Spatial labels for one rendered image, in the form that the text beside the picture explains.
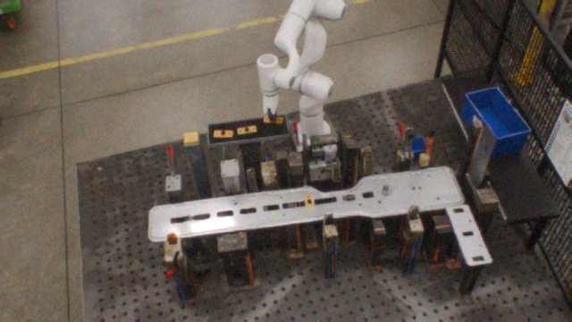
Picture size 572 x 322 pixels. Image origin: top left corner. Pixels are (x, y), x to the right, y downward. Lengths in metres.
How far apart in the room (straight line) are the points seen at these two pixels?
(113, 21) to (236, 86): 1.53
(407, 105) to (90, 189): 1.83
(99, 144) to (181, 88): 0.80
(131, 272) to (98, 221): 0.37
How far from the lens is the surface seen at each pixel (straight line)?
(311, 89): 2.70
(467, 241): 2.44
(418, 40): 5.01
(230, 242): 2.35
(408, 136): 2.47
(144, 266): 2.77
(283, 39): 2.34
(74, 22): 5.69
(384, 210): 2.46
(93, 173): 3.22
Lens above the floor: 2.98
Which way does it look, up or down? 49 degrees down
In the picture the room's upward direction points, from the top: 4 degrees counter-clockwise
